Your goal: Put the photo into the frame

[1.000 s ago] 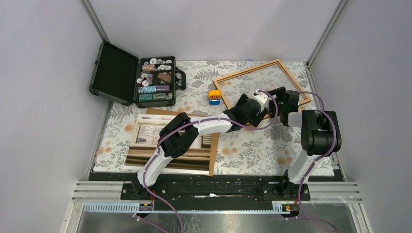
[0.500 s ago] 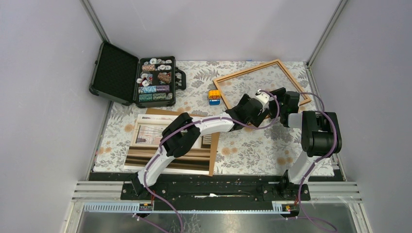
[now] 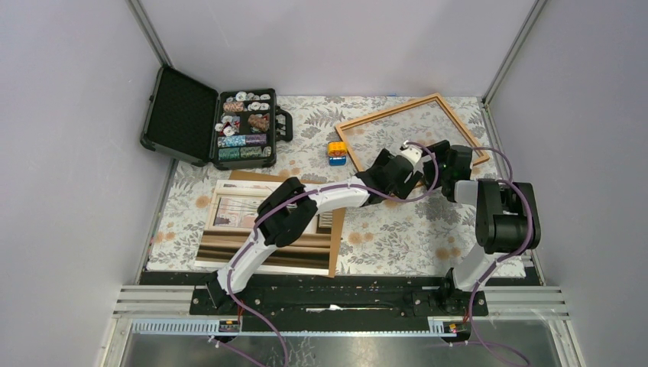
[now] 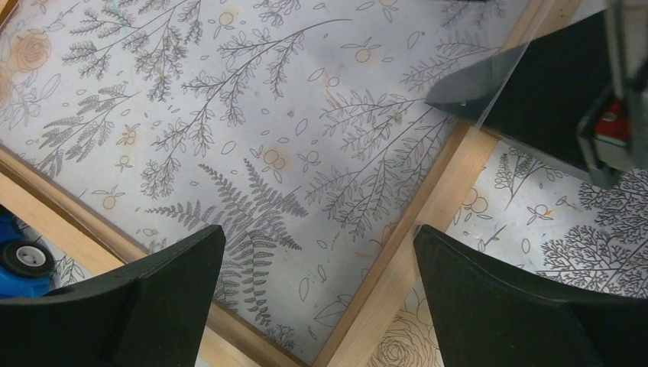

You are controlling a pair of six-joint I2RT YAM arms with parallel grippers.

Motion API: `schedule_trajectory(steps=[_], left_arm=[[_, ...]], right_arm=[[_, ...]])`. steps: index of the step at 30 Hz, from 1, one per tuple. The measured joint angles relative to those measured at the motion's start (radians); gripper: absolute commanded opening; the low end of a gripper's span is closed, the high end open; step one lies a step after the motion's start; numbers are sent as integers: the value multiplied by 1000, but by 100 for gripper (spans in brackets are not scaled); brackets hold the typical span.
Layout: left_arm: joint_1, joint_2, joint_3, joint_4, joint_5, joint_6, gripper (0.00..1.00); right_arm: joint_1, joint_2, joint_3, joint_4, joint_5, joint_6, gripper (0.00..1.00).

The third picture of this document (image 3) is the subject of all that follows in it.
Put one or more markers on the floral patterned table mat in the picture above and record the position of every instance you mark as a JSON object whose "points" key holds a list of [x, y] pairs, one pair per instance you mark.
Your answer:
{"points": [[425, 237]]}

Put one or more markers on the brown cardboard backing board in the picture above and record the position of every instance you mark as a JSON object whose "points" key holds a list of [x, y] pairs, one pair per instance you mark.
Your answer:
{"points": [[338, 216]]}

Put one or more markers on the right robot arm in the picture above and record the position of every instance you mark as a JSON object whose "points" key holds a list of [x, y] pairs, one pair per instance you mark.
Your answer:
{"points": [[506, 223]]}

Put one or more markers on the purple poker chip stack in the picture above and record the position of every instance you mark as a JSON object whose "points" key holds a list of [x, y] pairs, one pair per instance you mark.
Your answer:
{"points": [[255, 139]]}

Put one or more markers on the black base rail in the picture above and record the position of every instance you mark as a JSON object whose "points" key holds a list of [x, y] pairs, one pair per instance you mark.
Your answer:
{"points": [[302, 305]]}

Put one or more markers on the wooden picture frame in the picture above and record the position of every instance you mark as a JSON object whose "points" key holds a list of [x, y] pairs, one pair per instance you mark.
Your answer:
{"points": [[426, 120]]}

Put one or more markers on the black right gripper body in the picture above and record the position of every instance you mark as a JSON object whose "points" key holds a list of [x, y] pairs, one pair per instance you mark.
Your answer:
{"points": [[430, 167]]}

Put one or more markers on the photo print of window plant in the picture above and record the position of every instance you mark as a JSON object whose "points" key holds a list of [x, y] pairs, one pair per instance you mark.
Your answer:
{"points": [[230, 221]]}

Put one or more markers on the black poker chip case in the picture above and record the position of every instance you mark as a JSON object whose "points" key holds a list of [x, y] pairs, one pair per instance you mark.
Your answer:
{"points": [[185, 118]]}

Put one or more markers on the orange poker chip roll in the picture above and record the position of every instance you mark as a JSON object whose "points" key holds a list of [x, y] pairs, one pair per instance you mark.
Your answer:
{"points": [[259, 123]]}

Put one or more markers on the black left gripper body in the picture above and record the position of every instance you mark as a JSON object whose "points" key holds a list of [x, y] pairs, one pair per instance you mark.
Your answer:
{"points": [[400, 190]]}

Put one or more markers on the green poker chip stack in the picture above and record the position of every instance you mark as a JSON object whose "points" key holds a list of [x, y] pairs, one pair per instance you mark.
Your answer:
{"points": [[229, 154]]}

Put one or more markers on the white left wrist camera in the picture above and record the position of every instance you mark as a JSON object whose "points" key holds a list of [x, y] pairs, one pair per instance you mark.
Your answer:
{"points": [[412, 153]]}

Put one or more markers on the cyan poker chip stack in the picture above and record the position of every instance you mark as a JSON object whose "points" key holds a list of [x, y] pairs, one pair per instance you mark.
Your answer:
{"points": [[234, 141]]}

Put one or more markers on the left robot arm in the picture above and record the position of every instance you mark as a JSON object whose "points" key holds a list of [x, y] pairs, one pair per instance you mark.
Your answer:
{"points": [[283, 217]]}

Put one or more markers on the yellow and blue toy block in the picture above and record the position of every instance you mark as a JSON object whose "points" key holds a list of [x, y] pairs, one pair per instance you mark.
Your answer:
{"points": [[337, 153]]}

